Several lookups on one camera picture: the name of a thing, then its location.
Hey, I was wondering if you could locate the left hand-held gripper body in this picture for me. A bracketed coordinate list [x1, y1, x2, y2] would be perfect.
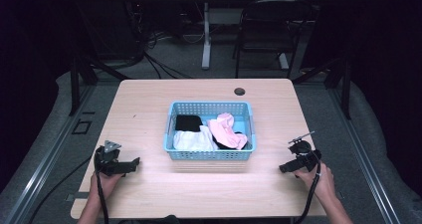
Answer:
[94, 139, 131, 177]

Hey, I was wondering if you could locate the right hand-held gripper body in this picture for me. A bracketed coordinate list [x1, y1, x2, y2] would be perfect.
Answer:
[288, 130, 322, 173]

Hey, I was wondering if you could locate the person's left hand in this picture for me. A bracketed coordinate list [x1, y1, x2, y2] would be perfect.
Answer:
[89, 171, 126, 201]

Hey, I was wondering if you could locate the person's right hand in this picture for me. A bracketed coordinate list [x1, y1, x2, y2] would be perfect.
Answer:
[293, 161, 336, 202]

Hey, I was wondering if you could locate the white sock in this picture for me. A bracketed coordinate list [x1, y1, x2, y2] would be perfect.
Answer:
[172, 124, 219, 152]

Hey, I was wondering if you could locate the black sock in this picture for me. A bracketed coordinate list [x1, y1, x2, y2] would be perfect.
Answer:
[174, 113, 204, 133]
[211, 130, 248, 151]

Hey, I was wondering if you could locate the pink sock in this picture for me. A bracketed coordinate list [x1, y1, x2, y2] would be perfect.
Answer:
[206, 112, 249, 151]

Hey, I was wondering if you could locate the blue plastic basket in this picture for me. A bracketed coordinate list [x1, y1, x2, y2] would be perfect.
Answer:
[162, 101, 258, 161]

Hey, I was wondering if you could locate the black metal stand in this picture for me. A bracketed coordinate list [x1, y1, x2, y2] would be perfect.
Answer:
[292, 56, 353, 120]
[68, 53, 131, 116]

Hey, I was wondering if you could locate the black folding chair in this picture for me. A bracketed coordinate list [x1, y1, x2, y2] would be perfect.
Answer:
[231, 0, 315, 80]

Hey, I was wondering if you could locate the white background desk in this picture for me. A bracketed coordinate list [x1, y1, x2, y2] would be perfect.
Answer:
[181, 0, 328, 71]

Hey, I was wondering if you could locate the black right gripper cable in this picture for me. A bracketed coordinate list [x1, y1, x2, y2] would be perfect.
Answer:
[294, 159, 322, 224]

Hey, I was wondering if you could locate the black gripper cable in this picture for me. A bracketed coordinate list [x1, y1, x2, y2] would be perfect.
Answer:
[95, 169, 110, 224]
[294, 159, 322, 224]

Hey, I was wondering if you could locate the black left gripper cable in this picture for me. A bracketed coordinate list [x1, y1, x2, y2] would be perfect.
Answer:
[95, 169, 110, 224]

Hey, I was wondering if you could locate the black floor cable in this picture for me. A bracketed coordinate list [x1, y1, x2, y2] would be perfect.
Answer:
[27, 154, 94, 224]

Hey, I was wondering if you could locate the metal floor rail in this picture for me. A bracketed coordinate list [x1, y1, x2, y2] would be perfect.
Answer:
[0, 84, 98, 224]
[326, 86, 404, 224]

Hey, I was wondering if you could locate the bundle of floor cables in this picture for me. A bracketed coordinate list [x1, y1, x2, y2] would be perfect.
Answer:
[123, 0, 207, 81]

